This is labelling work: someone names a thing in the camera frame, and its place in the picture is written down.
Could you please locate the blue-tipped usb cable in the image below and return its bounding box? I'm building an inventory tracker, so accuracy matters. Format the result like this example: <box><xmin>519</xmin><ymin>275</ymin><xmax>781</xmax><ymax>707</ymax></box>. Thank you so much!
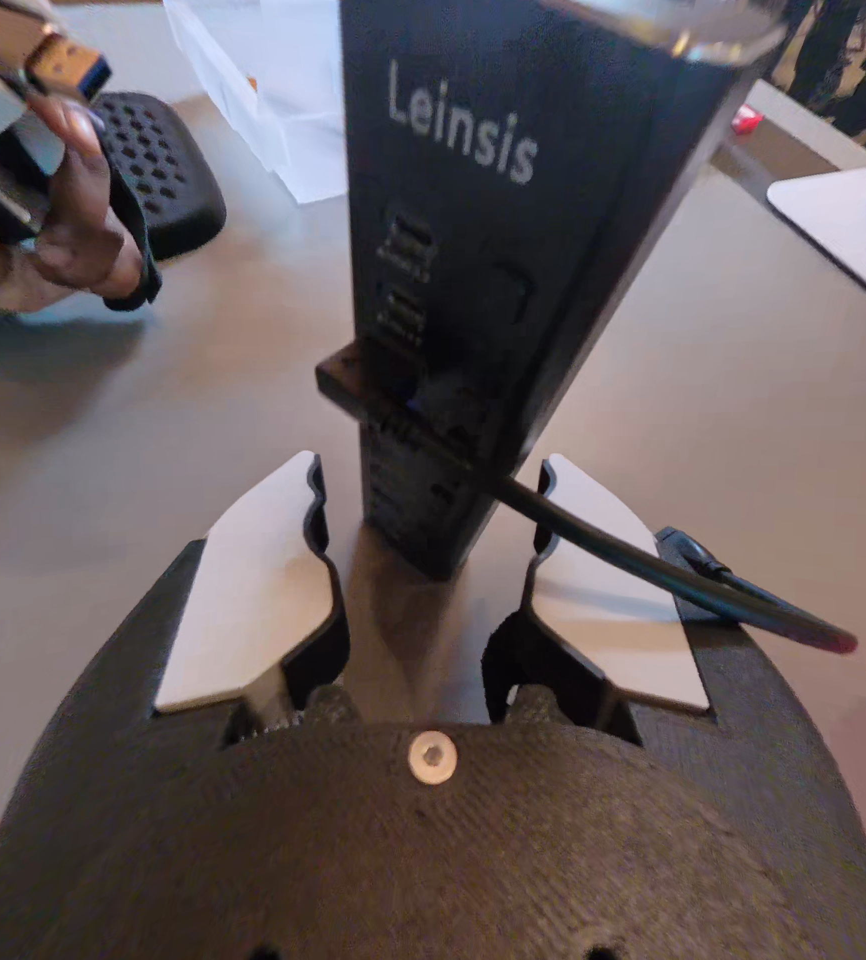
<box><xmin>24</xmin><ymin>33</ymin><xmax>114</xmax><ymax>104</ymax></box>

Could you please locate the black usb hub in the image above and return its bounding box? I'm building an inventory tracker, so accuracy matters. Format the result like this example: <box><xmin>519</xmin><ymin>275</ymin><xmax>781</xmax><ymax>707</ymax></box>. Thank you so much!
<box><xmin>339</xmin><ymin>0</ymin><xmax>788</xmax><ymax>584</ymax></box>

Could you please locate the black honeycomb pad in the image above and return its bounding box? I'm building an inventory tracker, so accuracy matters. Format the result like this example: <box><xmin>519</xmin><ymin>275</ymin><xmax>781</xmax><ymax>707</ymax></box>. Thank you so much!
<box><xmin>90</xmin><ymin>91</ymin><xmax>229</xmax><ymax>264</ymax></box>

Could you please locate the white document stand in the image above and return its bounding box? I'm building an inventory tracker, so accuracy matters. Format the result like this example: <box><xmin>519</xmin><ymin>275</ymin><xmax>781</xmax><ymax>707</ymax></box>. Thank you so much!
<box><xmin>766</xmin><ymin>146</ymin><xmax>866</xmax><ymax>329</ymax></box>

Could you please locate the black tape strip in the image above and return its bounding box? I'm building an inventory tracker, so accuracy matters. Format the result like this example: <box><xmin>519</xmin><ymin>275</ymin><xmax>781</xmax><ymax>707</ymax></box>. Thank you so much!
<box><xmin>706</xmin><ymin>112</ymin><xmax>866</xmax><ymax>198</ymax></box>

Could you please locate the black usb cable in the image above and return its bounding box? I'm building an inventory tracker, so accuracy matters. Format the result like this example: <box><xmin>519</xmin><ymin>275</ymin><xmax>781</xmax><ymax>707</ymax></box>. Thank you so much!
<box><xmin>315</xmin><ymin>341</ymin><xmax>859</xmax><ymax>655</ymax></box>

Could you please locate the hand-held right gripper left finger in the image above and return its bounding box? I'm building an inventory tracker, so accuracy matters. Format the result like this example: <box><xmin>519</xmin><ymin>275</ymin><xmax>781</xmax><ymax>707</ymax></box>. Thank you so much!
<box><xmin>152</xmin><ymin>450</ymin><xmax>352</xmax><ymax>715</ymax></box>

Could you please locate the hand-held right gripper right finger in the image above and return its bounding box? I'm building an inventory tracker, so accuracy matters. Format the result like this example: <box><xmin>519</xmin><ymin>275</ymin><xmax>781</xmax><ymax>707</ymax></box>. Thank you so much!
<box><xmin>525</xmin><ymin>452</ymin><xmax>712</xmax><ymax>723</ymax></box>

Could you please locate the clear plastic container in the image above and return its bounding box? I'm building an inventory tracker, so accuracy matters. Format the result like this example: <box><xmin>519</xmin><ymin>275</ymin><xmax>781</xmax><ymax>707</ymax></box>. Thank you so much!
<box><xmin>161</xmin><ymin>0</ymin><xmax>352</xmax><ymax>206</ymax></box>

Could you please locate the person's left hand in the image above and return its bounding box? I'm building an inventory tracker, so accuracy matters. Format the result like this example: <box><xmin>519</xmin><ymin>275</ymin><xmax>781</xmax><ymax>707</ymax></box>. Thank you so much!
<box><xmin>0</xmin><ymin>93</ymin><xmax>147</xmax><ymax>316</ymax></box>

